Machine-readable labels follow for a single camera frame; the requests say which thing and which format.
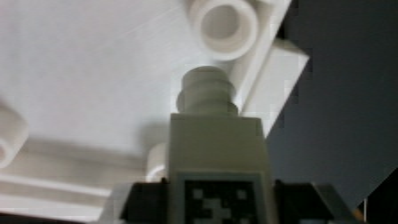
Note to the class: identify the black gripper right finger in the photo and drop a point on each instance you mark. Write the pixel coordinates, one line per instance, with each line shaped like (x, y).
(310, 204)

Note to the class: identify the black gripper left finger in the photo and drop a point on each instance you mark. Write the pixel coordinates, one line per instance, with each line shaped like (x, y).
(144, 208)

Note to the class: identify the white table leg with tag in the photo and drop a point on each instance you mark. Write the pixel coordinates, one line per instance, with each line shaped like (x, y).
(221, 192)

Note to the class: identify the white square tabletop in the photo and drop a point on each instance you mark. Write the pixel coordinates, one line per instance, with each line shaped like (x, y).
(95, 54)

